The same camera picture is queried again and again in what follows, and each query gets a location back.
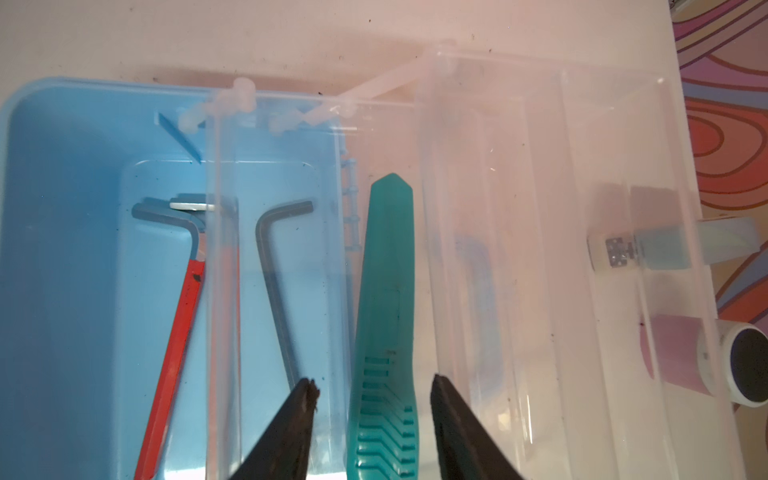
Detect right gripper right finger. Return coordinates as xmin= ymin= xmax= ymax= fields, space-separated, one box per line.
xmin=430 ymin=374 xmax=523 ymax=480

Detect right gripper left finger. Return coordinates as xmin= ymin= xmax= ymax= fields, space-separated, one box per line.
xmin=230 ymin=378 xmax=320 ymax=480

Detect teal utility knife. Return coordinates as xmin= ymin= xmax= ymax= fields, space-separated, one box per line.
xmin=346 ymin=173 xmax=419 ymax=479

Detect red handled hex key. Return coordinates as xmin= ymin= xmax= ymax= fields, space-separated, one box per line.
xmin=131 ymin=197 xmax=208 ymax=480

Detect blue plastic tool box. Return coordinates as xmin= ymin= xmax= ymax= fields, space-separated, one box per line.
xmin=1 ymin=46 xmax=746 ymax=479

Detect plain grey hex key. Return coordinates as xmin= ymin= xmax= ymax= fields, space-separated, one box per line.
xmin=254 ymin=200 xmax=314 ymax=389

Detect orange handled hex key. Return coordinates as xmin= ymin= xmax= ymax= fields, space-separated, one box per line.
xmin=170 ymin=194 xmax=241 ymax=376

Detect pink tape roll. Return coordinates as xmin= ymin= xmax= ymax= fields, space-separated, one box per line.
xmin=639 ymin=315 xmax=767 ymax=408

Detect grey stapler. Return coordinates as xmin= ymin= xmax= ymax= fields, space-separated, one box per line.
xmin=587 ymin=217 xmax=760 ymax=273

